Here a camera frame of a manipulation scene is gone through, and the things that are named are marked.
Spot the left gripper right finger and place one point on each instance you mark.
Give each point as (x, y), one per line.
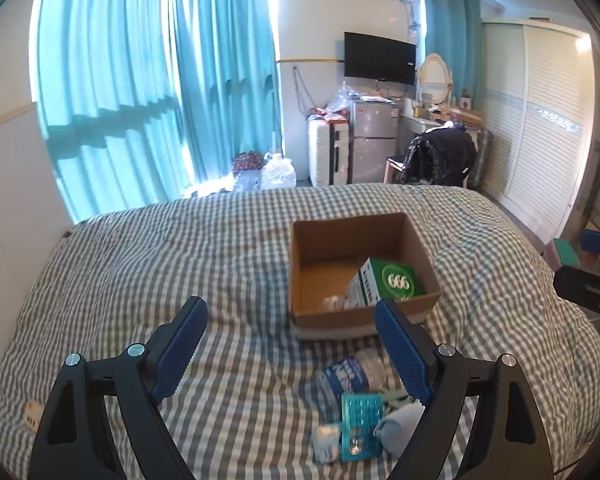
(507, 438)

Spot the teal curtain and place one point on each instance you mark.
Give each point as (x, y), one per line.
(454, 31)
(226, 80)
(108, 112)

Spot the white dressing table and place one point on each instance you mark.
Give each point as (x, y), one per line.
(410, 126)

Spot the large clear water jug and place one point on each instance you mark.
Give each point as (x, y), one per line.
(277, 172)

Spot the white cloth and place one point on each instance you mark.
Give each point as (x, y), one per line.
(334, 303)

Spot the crushed plastic water bottle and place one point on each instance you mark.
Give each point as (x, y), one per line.
(361, 373)

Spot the dark red patterned bag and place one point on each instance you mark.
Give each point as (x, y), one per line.
(247, 161)

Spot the white suitcase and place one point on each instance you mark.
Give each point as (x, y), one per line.
(328, 151)

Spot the left teal curtain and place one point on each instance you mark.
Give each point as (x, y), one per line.
(108, 112)

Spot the open cardboard box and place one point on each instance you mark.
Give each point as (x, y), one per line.
(325, 255)

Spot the checkered bed quilt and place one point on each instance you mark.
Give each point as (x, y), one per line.
(248, 402)

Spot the light blue sock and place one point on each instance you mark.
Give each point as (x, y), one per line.
(395, 430)

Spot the green topped stool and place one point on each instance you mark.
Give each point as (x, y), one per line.
(558, 253)

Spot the teal pill blister pack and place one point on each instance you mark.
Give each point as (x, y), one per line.
(360, 415)

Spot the white louvered wardrobe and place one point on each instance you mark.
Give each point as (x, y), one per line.
(539, 103)

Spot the floral phone case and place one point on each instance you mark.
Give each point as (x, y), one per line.
(33, 412)

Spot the black jacket on chair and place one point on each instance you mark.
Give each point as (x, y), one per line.
(440, 156)

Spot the black wall television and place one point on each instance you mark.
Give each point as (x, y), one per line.
(378, 58)

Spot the middle teal curtain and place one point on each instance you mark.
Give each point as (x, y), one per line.
(226, 80)

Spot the green 666 medicine box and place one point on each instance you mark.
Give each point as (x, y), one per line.
(379, 279)

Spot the oval vanity mirror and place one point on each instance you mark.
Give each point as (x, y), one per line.
(434, 80)

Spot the right teal curtain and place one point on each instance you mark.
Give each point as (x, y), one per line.
(454, 31)

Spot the silver refrigerator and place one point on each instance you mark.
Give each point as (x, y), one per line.
(373, 138)

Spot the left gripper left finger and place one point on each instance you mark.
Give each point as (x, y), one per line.
(74, 439)

